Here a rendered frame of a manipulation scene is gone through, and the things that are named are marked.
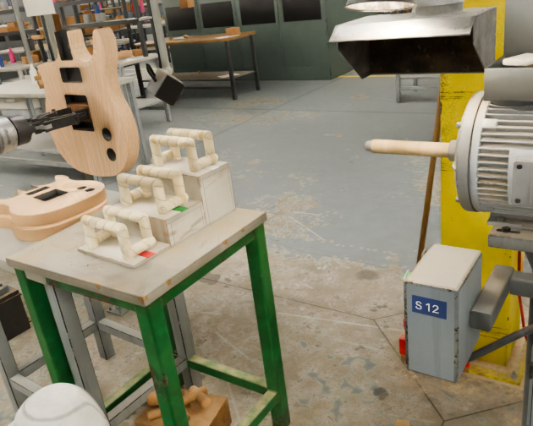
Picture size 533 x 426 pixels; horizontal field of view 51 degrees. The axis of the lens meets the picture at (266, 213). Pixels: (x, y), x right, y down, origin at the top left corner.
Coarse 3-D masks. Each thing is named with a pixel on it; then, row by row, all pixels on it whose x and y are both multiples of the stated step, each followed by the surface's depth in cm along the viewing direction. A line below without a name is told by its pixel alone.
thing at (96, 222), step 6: (84, 216) 170; (90, 216) 169; (84, 222) 169; (90, 222) 167; (96, 222) 165; (102, 222) 164; (108, 222) 163; (114, 222) 162; (102, 228) 164; (108, 228) 162; (114, 228) 160; (120, 228) 159; (126, 228) 161
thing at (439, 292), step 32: (448, 256) 106; (480, 256) 106; (416, 288) 100; (448, 288) 96; (480, 288) 109; (416, 320) 102; (448, 320) 99; (416, 352) 105; (448, 352) 101; (480, 352) 113
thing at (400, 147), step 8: (376, 144) 131; (384, 144) 130; (392, 144) 129; (400, 144) 128; (408, 144) 127; (416, 144) 126; (424, 144) 125; (432, 144) 124; (440, 144) 123; (448, 144) 122; (376, 152) 132; (384, 152) 131; (392, 152) 129; (400, 152) 128; (408, 152) 127; (416, 152) 126; (424, 152) 125; (432, 152) 124; (440, 152) 123
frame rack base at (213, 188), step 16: (176, 160) 195; (192, 176) 177; (208, 176) 179; (224, 176) 185; (192, 192) 180; (208, 192) 180; (224, 192) 186; (208, 208) 181; (224, 208) 187; (208, 224) 182
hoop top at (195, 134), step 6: (168, 132) 192; (174, 132) 190; (180, 132) 188; (186, 132) 187; (192, 132) 185; (198, 132) 184; (204, 132) 182; (210, 132) 182; (192, 138) 186; (198, 138) 184
